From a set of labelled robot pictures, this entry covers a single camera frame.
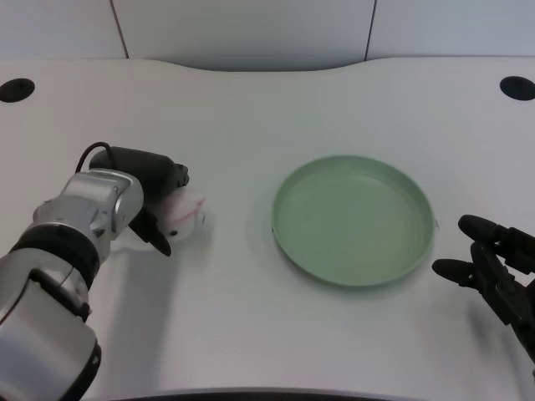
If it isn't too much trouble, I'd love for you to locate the white plush rabbit doll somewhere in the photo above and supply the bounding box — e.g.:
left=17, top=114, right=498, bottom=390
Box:
left=112, top=187, right=209, bottom=251

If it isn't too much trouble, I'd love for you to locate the green round plate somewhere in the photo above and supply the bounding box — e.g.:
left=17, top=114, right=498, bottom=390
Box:
left=270, top=155, right=437, bottom=289

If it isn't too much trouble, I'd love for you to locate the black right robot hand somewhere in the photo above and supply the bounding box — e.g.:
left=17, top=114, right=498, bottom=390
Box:
left=431, top=214, right=535, bottom=368

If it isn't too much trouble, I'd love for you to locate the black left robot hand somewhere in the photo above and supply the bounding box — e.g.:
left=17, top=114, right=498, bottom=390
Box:
left=88, top=145, right=191, bottom=258

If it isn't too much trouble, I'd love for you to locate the black cable grommet hole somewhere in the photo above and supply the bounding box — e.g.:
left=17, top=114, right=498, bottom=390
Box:
left=499, top=75, right=535, bottom=101
left=0, top=78, right=36, bottom=102

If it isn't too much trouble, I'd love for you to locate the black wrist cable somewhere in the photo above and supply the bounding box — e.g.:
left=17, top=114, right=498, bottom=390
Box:
left=74, top=142, right=116, bottom=173

